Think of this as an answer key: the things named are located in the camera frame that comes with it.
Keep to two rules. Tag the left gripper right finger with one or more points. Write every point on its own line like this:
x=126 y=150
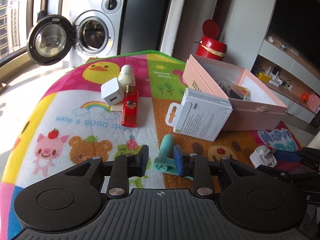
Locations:
x=199 y=168

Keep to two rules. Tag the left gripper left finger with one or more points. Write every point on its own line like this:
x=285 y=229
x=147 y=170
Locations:
x=121 y=169

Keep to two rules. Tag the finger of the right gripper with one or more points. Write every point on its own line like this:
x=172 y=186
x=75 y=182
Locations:
x=287 y=156

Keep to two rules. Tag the teal plastic clip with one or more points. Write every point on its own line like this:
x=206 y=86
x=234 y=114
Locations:
x=163 y=162

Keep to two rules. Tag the white three pin plug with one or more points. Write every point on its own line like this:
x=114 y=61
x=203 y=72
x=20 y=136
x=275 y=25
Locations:
x=262 y=155

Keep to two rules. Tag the white usb charger cube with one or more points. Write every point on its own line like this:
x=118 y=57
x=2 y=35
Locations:
x=112 y=92

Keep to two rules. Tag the clear plastic bag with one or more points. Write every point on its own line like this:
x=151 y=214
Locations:
x=231 y=90

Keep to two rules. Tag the white charger packaging box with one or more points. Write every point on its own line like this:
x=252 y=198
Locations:
x=199 y=115

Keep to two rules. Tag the red lighter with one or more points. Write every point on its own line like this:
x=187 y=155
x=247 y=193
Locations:
x=130 y=107

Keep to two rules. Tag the colourful cartoon play mat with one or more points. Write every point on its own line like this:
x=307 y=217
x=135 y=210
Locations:
x=71 y=123

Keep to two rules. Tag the pink cardboard box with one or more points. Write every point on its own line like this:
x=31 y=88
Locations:
x=254 y=106

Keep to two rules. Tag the white tv cabinet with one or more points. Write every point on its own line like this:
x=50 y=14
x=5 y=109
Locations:
x=293 y=79

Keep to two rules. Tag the white cream tube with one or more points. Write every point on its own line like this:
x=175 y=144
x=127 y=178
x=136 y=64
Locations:
x=126 y=77

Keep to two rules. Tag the red lidded trash can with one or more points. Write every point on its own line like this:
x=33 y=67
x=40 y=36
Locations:
x=209 y=46

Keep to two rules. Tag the round washing machine door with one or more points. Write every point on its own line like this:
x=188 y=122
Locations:
x=50 y=40

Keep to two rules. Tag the silver washing machine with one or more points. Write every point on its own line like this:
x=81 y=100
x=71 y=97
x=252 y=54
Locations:
x=98 y=25

